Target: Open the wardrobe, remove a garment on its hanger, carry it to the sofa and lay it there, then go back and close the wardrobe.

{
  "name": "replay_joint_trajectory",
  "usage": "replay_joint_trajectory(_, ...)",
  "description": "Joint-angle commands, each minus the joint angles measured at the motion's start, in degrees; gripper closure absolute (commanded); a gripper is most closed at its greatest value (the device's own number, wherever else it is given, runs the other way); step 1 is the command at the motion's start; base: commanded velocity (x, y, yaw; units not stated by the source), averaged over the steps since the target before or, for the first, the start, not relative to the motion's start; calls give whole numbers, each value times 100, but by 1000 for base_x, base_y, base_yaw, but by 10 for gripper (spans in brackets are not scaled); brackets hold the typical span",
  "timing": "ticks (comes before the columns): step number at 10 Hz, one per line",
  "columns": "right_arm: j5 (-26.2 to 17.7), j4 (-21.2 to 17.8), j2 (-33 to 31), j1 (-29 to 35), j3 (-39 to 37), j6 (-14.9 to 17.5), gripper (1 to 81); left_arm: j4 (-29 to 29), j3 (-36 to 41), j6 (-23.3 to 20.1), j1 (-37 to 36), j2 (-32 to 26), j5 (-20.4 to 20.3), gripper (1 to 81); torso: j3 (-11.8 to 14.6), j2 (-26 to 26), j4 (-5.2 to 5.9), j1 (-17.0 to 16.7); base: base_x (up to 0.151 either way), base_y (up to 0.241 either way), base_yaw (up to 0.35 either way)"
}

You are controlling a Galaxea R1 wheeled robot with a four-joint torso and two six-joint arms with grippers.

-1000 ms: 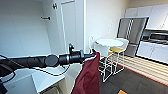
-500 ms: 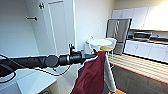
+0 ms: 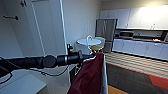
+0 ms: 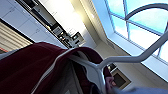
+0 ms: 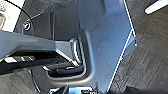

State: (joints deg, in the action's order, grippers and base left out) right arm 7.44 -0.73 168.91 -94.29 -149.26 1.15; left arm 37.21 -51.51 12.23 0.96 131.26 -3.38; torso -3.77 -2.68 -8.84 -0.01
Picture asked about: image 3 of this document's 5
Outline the thin black looped cable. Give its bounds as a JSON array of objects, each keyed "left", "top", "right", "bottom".
[{"left": 0, "top": 56, "right": 16, "bottom": 85}]

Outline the white wardrobe door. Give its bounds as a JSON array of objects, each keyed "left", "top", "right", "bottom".
[{"left": 19, "top": 0, "right": 69, "bottom": 60}]

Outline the yellow round stool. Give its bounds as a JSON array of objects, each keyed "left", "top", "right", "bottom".
[{"left": 91, "top": 45, "right": 104, "bottom": 54}]

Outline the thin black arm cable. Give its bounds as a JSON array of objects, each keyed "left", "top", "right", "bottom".
[{"left": 29, "top": 64, "right": 71, "bottom": 77}]

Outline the red and white jacket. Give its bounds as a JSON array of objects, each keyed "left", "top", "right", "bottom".
[{"left": 67, "top": 52, "right": 109, "bottom": 94}]

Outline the black wardrobe hook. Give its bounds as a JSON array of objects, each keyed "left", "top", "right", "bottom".
[{"left": 2, "top": 14, "right": 20, "bottom": 21}]

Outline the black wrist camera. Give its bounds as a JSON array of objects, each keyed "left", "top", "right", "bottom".
[{"left": 65, "top": 43, "right": 74, "bottom": 54}]

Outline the steel fridge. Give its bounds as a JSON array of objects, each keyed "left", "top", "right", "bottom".
[{"left": 95, "top": 18, "right": 118, "bottom": 54}]

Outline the white hanger with red jacket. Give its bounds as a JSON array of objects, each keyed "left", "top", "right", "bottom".
[{"left": 85, "top": 34, "right": 101, "bottom": 58}]

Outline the black door hinge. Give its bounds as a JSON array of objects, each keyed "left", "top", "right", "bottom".
[{"left": 19, "top": 0, "right": 28, "bottom": 8}]

